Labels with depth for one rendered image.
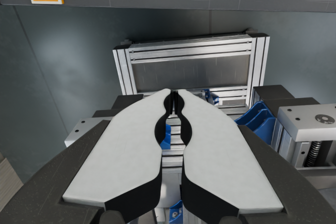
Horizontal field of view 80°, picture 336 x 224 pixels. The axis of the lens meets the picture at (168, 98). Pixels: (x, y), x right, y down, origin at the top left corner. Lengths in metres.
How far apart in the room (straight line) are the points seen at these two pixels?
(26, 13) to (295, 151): 1.57
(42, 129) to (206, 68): 1.46
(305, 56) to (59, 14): 1.60
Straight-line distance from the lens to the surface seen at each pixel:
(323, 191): 0.56
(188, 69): 1.20
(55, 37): 1.58
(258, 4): 0.40
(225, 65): 1.22
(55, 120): 1.91
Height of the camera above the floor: 1.33
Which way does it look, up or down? 61 degrees down
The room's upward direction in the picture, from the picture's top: 175 degrees counter-clockwise
